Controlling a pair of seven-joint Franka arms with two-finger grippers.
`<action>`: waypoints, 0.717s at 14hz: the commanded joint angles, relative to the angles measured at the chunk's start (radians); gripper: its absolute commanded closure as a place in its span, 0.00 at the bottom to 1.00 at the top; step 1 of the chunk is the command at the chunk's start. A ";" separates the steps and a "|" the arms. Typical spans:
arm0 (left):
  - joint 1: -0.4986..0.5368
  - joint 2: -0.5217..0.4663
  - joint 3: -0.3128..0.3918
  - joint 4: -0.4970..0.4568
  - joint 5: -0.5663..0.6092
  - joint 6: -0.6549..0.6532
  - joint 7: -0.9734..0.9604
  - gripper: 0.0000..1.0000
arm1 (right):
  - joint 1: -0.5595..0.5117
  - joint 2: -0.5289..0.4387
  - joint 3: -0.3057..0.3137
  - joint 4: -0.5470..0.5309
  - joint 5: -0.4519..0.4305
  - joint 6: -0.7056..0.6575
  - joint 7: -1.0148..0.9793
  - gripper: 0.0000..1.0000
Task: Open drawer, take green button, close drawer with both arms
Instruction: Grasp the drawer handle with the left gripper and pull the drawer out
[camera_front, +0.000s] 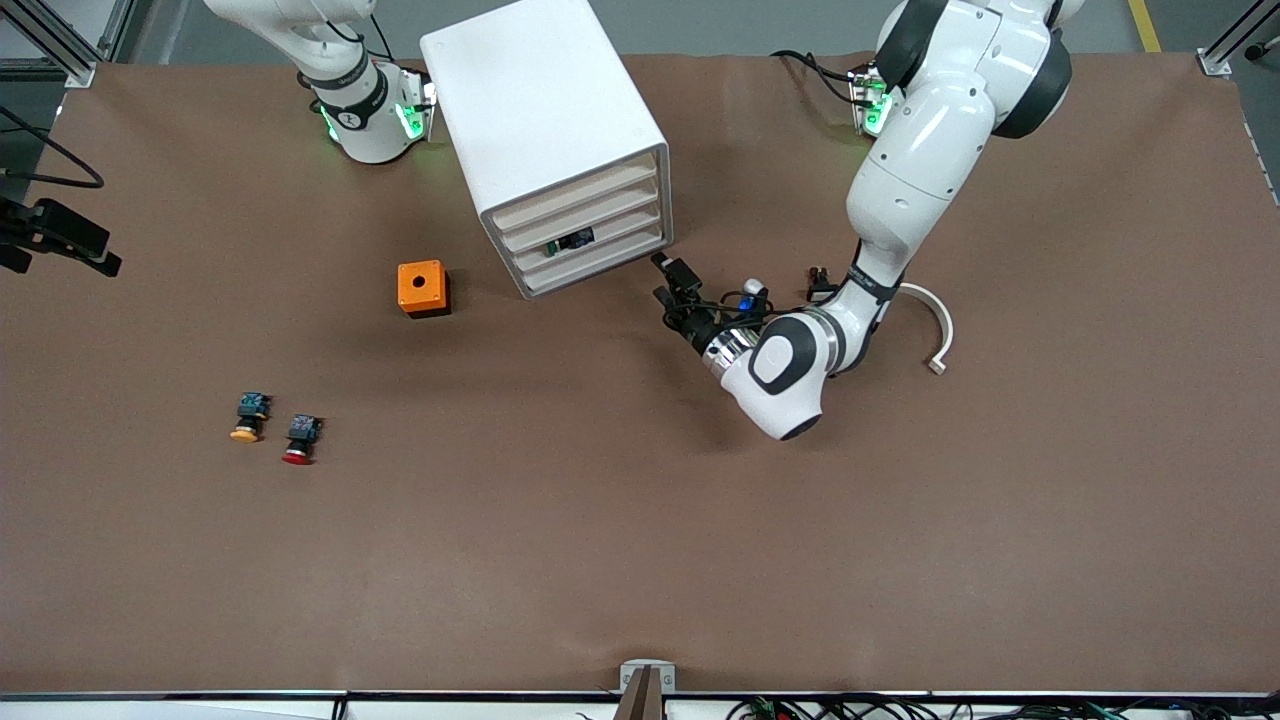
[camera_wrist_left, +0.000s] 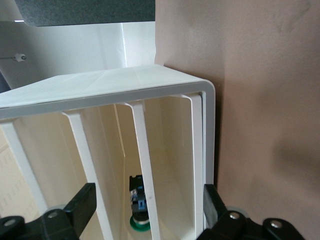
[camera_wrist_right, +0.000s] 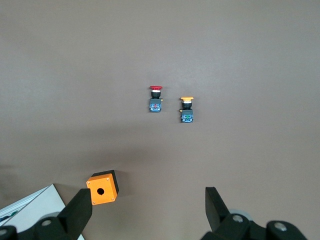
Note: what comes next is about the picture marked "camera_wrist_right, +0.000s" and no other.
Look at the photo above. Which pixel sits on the white drawer cabinet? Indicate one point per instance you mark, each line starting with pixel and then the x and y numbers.
pixel 37 207

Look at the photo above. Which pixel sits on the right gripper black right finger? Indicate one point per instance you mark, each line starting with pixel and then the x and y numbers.
pixel 220 217

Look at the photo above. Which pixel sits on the red push button switch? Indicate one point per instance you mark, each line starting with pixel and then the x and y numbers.
pixel 155 100

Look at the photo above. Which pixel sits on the orange button enclosure box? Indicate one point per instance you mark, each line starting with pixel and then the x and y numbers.
pixel 101 191

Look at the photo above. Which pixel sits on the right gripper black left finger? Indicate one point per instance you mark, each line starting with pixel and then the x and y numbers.
pixel 72 212

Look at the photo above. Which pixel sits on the yellow push button switch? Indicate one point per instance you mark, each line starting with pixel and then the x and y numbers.
pixel 187 110

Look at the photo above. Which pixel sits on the brown paper table cover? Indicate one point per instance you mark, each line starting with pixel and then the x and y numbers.
pixel 160 50

